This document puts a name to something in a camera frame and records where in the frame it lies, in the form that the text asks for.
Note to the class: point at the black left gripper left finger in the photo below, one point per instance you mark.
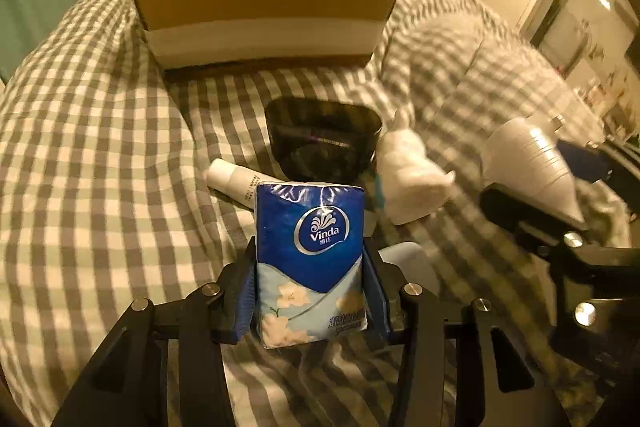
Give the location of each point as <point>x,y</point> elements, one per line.
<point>125,381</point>

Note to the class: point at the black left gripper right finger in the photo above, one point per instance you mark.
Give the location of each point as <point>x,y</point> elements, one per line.
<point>461,364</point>

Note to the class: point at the white bottle with cap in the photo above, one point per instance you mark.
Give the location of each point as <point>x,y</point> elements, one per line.
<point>523,156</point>

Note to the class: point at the white earbuds case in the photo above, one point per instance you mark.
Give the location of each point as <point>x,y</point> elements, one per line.
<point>415,262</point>

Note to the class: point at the white cosmetic tube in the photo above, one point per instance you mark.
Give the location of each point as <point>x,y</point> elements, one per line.
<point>237,182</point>

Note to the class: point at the blue Vinda tissue pack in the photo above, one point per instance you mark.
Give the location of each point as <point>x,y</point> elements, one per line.
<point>309,244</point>

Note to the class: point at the white folded sock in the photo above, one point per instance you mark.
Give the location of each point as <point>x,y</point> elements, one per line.
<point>410,185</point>

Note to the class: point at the brown cardboard box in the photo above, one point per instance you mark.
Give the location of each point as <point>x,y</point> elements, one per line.
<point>265,33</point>

